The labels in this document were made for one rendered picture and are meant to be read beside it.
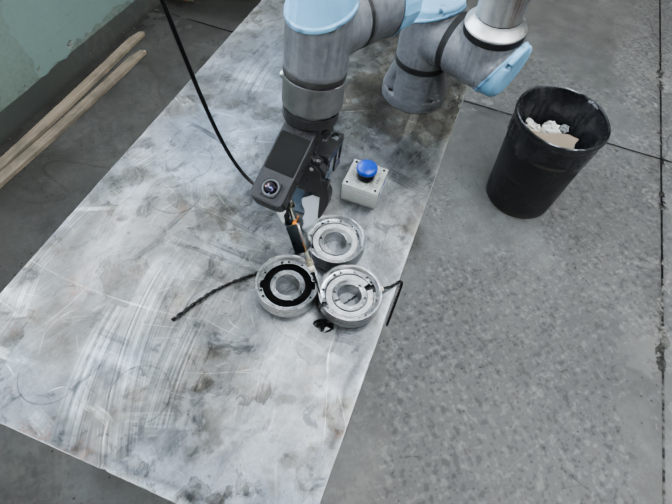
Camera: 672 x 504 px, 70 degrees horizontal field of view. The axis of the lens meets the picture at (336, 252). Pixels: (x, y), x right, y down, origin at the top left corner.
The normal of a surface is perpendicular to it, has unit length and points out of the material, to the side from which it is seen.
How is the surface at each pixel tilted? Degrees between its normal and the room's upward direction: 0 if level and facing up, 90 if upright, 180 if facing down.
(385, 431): 0
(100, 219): 0
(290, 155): 23
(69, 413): 0
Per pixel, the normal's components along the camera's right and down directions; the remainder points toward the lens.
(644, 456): 0.07, -0.55
